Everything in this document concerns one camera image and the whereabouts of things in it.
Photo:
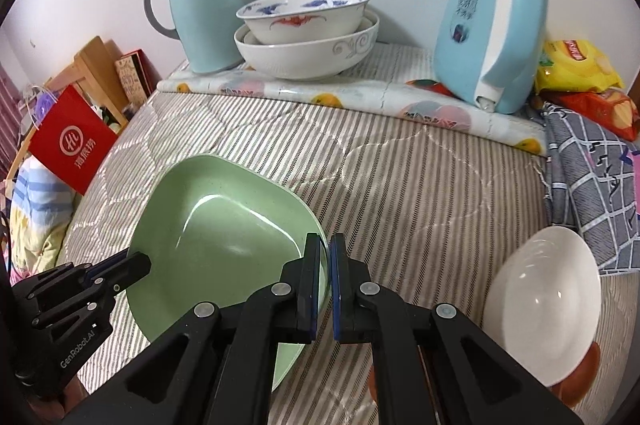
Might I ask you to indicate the yellow snack packet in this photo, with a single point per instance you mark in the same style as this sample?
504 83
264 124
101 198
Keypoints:
580 65

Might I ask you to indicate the blue and red patterned bowl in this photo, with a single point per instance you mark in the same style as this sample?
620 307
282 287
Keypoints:
300 25

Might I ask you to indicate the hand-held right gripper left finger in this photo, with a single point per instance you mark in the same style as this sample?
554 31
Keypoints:
312 290

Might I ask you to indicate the fruit printed cloth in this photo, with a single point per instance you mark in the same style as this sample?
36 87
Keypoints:
350 99

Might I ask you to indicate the grey plaid cloth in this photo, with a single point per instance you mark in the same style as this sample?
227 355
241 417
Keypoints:
585 185

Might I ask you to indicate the light blue electric kettle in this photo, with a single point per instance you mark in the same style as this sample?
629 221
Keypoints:
480 30

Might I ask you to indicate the brown box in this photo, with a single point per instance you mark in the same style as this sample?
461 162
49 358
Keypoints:
132 77

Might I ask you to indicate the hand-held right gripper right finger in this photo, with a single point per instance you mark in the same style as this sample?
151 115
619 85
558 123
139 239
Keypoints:
337 290

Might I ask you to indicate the purple bag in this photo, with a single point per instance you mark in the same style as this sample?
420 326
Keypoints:
42 107

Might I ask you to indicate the pink striped curtain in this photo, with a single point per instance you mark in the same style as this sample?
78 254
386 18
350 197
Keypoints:
7 115

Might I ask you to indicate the red snack packet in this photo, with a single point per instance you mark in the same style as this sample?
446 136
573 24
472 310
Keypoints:
600 110

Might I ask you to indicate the light blue thermos jug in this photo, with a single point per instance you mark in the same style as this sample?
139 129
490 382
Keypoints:
205 5

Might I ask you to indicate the red paper bag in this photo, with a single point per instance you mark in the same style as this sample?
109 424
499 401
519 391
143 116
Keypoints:
75 145

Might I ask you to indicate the striped beige quilt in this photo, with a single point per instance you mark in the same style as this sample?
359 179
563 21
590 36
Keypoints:
400 195

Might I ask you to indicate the green square plate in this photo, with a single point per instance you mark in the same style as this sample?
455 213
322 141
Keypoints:
210 225

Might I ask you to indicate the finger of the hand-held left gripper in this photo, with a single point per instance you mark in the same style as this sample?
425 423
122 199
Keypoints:
105 265
132 267

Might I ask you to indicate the pastel striped blanket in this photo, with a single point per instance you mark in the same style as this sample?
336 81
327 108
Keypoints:
35 205

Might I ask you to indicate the plain white bowl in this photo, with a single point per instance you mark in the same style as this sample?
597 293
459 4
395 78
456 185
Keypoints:
545 295

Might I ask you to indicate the large white bowl grey scrolls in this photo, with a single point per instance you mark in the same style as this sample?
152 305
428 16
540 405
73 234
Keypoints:
300 61

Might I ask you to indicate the orange round object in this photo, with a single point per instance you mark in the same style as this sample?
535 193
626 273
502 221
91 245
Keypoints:
585 365

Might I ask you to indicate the wooden frame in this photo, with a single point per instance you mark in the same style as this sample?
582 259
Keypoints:
95 60

